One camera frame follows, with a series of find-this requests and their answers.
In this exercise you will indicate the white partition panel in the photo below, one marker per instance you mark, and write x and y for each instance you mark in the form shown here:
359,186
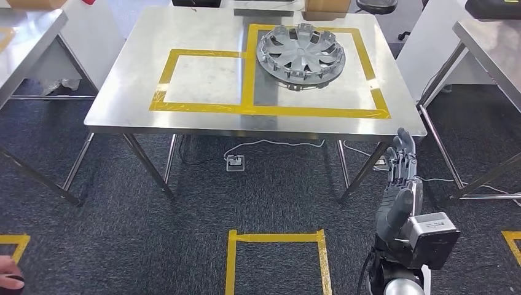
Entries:
431,49
93,40

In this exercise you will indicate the yellow tape on workbench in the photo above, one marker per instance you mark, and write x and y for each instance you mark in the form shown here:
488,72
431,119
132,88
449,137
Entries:
248,110

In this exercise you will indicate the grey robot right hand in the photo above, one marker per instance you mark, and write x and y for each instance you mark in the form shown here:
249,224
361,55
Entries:
397,211

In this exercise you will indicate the brown cardboard box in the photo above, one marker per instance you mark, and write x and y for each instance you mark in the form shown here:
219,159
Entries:
325,9
36,4

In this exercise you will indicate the black round stool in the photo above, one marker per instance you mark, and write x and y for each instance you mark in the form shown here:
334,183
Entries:
376,6

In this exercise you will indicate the silver floor outlet box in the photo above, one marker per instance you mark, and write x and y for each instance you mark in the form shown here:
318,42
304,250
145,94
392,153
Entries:
380,162
235,163

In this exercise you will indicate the clear plastic sheet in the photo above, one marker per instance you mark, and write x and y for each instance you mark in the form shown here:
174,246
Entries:
61,85

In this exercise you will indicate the silver plastic wheel cover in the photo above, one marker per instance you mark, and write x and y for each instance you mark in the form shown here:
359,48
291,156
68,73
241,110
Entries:
301,53

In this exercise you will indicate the red object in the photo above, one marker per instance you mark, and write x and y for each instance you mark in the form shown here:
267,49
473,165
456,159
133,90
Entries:
88,2

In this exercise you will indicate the black device box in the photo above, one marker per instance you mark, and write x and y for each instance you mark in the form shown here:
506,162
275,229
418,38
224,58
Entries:
492,9

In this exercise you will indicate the black equipment case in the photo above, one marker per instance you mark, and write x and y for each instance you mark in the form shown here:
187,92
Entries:
195,3

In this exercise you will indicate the person's hand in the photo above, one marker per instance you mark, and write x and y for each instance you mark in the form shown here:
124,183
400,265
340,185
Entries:
10,270

